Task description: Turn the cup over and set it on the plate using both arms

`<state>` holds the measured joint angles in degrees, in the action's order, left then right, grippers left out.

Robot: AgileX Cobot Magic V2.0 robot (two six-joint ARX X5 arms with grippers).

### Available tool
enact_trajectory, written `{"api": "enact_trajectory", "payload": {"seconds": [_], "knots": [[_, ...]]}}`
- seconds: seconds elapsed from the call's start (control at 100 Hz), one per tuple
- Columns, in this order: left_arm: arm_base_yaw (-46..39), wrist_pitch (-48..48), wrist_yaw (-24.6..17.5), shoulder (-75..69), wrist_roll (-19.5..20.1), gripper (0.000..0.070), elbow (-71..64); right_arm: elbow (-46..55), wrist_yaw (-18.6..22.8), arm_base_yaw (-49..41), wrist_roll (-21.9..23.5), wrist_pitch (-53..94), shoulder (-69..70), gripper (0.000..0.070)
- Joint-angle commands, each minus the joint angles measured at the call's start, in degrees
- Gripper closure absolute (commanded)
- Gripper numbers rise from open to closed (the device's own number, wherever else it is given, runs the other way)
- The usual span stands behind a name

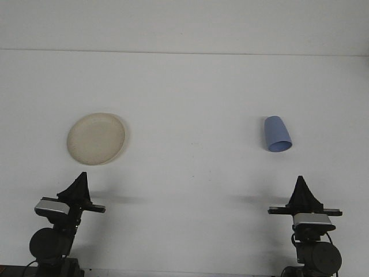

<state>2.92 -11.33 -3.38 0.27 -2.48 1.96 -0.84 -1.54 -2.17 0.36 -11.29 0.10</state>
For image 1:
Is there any pale blue cup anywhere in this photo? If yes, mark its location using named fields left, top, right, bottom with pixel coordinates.
left=263, top=115, right=293, bottom=153

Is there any pale round plate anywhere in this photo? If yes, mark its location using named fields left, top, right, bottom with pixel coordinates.
left=66, top=112, right=130, bottom=166

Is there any pale grey camera box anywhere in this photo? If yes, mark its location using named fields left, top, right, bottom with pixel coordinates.
left=292, top=213, right=336, bottom=232
left=33, top=200, right=71, bottom=216

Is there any thin black cable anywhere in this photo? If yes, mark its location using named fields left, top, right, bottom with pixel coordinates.
left=24, top=260, right=39, bottom=277

